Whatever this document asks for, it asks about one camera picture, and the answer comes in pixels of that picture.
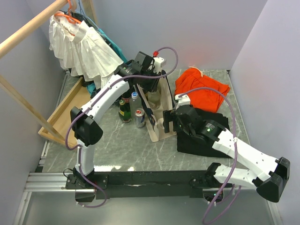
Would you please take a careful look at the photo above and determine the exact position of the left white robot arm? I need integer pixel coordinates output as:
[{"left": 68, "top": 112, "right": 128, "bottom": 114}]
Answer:
[{"left": 70, "top": 51, "right": 164, "bottom": 188}]

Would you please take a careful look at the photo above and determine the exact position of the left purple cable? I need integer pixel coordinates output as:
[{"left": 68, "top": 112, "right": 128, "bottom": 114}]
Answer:
[{"left": 64, "top": 46, "right": 179, "bottom": 209}]

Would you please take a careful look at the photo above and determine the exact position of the coca-cola glass bottle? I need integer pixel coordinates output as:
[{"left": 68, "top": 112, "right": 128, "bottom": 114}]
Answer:
[{"left": 121, "top": 93, "right": 131, "bottom": 104}]

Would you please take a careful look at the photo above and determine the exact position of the black cloth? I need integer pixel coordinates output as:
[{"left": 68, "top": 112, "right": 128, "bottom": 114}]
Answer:
[{"left": 177, "top": 108, "right": 230, "bottom": 158}]

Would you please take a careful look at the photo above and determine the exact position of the dark floral garment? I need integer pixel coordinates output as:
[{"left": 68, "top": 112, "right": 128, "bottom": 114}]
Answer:
[{"left": 71, "top": 11, "right": 127, "bottom": 98}]

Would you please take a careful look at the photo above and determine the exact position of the orange clothes hanger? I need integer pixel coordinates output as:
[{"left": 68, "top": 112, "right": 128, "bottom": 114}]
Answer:
[{"left": 54, "top": 0, "right": 82, "bottom": 36}]

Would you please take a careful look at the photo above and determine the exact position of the wooden tray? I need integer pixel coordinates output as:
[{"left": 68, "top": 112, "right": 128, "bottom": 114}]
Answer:
[{"left": 38, "top": 78, "right": 90, "bottom": 146}]

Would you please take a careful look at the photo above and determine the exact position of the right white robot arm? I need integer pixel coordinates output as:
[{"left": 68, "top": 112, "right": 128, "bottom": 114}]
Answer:
[{"left": 163, "top": 105, "right": 290, "bottom": 203}]

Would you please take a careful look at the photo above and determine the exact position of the red bull can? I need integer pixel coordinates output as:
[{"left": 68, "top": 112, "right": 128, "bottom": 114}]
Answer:
[{"left": 135, "top": 108, "right": 145, "bottom": 128}]

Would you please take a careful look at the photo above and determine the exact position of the green glass bottle gold cap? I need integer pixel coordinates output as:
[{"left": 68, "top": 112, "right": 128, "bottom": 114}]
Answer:
[{"left": 119, "top": 99, "right": 131, "bottom": 123}]

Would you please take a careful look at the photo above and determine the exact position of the teal garment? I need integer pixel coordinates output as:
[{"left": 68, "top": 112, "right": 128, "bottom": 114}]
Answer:
[{"left": 87, "top": 28, "right": 127, "bottom": 98}]

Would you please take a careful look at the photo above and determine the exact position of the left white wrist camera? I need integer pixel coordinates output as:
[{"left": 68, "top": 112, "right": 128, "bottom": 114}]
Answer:
[{"left": 153, "top": 51, "right": 166, "bottom": 74}]

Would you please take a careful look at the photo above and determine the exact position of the wooden clothes rail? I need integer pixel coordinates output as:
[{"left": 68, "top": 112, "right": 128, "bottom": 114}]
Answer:
[{"left": 0, "top": 0, "right": 98, "bottom": 143}]

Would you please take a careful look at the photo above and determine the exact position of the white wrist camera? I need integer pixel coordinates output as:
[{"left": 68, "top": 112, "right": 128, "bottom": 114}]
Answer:
[
  {"left": 175, "top": 95, "right": 190, "bottom": 109},
  {"left": 153, "top": 51, "right": 166, "bottom": 74}
]

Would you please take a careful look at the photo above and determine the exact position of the far clear glass bottle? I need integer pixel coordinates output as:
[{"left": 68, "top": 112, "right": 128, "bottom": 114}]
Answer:
[{"left": 148, "top": 91, "right": 161, "bottom": 110}]

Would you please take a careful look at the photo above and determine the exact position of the white ruffled garment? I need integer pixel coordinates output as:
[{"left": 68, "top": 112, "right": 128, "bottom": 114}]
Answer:
[{"left": 49, "top": 15, "right": 124, "bottom": 89}]

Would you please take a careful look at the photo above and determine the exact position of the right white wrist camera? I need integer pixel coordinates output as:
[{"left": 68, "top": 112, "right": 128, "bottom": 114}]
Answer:
[{"left": 175, "top": 95, "right": 190, "bottom": 109}]

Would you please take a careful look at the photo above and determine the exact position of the cream canvas tote bag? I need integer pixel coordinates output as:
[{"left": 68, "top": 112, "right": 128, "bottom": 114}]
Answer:
[{"left": 136, "top": 77, "right": 177, "bottom": 142}]

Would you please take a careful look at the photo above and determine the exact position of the orange cloth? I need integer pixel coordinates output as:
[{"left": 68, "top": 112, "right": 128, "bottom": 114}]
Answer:
[{"left": 174, "top": 67, "right": 230, "bottom": 113}]

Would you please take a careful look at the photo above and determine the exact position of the purple cable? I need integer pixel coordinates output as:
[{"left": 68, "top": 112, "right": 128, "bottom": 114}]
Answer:
[
  {"left": 64, "top": 46, "right": 179, "bottom": 209},
  {"left": 177, "top": 87, "right": 242, "bottom": 225}
]

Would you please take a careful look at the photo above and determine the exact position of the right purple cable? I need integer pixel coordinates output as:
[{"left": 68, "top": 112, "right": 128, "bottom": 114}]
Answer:
[{"left": 177, "top": 87, "right": 242, "bottom": 225}]

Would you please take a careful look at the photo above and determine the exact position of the pocari sweat plastic bottle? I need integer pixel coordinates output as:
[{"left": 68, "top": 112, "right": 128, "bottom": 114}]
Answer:
[{"left": 129, "top": 91, "right": 142, "bottom": 118}]

